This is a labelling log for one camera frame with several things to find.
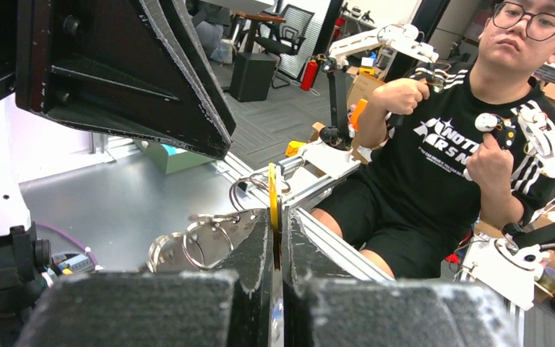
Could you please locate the yellow tagged key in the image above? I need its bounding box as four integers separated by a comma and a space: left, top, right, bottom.
267, 163, 281, 270

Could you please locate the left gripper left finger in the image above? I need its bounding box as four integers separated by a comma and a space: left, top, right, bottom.
17, 209, 273, 346

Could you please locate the black box on floor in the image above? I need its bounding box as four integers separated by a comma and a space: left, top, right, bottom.
229, 52, 276, 102

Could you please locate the green storage box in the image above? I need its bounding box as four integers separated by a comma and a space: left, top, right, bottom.
133, 140, 215, 175

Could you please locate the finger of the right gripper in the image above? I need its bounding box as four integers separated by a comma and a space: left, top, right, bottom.
15, 1, 236, 160

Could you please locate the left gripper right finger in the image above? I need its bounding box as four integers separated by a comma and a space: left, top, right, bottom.
282, 210, 520, 346

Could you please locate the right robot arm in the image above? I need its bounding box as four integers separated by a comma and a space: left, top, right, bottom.
0, 1, 236, 346

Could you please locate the aluminium extrusion rail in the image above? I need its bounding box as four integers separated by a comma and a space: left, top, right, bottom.
225, 153, 393, 283

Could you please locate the red fire extinguisher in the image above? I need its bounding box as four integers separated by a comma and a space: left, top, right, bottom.
300, 57, 319, 91

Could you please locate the black office chair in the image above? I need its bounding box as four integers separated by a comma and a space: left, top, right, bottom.
254, 4, 315, 89

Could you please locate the person in black clothes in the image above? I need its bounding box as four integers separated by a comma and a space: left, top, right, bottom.
311, 1, 555, 279

